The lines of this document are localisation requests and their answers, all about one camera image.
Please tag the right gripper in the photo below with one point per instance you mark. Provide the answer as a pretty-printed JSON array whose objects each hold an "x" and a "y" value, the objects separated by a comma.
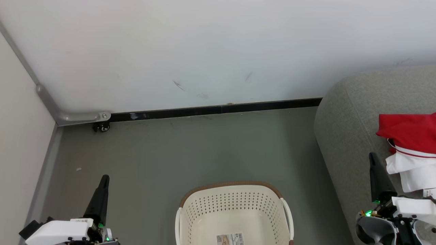
[{"x": 378, "y": 228}]

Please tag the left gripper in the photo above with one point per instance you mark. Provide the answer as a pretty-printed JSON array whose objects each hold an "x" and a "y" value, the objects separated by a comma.
[{"x": 102, "y": 236}]

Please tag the red and white jersey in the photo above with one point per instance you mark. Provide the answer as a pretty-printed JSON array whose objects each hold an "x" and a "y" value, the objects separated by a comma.
[{"x": 415, "y": 170}]

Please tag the red shorts with white stripe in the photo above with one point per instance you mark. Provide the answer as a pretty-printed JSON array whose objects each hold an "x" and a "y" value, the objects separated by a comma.
[{"x": 408, "y": 131}]

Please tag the cream perforated laundry basket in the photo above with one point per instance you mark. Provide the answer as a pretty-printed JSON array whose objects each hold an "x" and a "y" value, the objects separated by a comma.
[{"x": 235, "y": 211}]

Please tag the grey fabric sofa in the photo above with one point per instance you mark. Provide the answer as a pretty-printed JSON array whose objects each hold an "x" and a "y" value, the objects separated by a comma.
[{"x": 351, "y": 119}]

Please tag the small black caster wheel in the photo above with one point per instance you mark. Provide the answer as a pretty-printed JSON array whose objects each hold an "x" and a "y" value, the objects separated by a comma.
[{"x": 102, "y": 127}]

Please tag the paper label sticker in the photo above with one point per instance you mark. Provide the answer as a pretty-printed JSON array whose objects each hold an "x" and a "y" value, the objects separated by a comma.
[{"x": 230, "y": 239}]

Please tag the black baseboard strip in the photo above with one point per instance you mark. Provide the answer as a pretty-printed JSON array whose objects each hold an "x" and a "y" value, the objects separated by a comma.
[{"x": 204, "y": 110}]

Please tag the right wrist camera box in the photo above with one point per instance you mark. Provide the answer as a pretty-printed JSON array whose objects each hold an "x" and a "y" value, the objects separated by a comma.
[{"x": 415, "y": 206}]

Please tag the grey metal corner rail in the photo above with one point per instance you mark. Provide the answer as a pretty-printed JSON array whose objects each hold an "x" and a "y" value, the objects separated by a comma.
[{"x": 78, "y": 117}]

